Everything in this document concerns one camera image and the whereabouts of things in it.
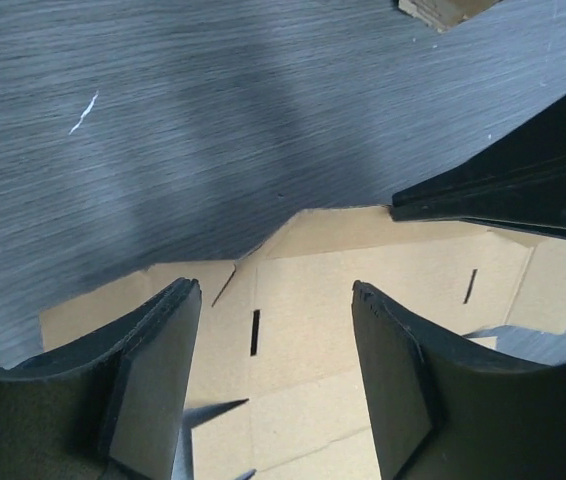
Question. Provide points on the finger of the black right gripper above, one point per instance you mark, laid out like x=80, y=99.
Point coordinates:
x=517, y=183

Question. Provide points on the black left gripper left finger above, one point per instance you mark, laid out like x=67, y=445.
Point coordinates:
x=108, y=405

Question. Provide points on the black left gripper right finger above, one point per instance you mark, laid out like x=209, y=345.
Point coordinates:
x=444, y=407

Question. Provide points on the spare brown cardboard box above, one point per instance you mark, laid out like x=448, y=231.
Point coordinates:
x=276, y=339

